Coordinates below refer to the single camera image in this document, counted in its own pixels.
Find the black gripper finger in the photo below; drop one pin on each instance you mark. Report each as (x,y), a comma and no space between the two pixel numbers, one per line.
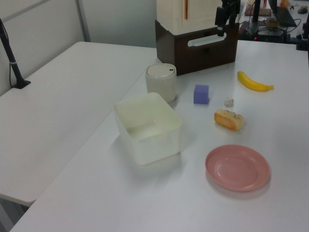
(233,19)
(220,18)

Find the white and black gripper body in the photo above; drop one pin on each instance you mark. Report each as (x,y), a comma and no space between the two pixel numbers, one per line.
(230,4)

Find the cream push-lid trash can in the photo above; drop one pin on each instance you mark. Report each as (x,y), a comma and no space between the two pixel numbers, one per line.
(160,87)

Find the black monitor stand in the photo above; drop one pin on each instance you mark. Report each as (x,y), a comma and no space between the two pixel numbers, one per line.
(256,10)

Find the orange tape strip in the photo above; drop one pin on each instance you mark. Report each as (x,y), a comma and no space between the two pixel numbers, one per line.
(185,9)

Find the black device with red light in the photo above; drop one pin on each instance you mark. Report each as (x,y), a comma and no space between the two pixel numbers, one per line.
(268,33)

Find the small brown cardboard box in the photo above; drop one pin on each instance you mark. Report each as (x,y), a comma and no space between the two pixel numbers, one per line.
(272,22)

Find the dark brown drawer box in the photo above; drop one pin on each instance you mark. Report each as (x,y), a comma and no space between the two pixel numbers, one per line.
(193,58)

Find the black laptop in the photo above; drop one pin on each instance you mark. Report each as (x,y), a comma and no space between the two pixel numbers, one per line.
(286,15)

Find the yellow toy banana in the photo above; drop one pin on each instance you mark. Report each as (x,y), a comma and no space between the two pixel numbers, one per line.
(251,84)

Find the dark computer mouse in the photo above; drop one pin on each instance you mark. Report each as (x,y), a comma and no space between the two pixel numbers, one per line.
(302,10)

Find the purple foam cube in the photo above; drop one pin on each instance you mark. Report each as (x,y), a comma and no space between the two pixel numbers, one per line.
(201,95)

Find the crumpled white paper ball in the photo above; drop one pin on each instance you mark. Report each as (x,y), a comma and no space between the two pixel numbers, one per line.
(229,102)

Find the orange toy bread piece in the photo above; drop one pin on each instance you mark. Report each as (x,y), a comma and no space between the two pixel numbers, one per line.
(228,120)

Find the cream plastic storage bin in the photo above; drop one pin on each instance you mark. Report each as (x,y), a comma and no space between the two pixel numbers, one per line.
(154,149)

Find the pink plastic plate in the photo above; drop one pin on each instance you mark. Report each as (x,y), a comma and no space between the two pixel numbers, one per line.
(237,169)

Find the black clamp mount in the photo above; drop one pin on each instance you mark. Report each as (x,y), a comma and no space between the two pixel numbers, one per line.
(303,36)

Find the black camera stand pole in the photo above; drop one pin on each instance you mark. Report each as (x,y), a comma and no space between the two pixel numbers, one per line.
(10,59)

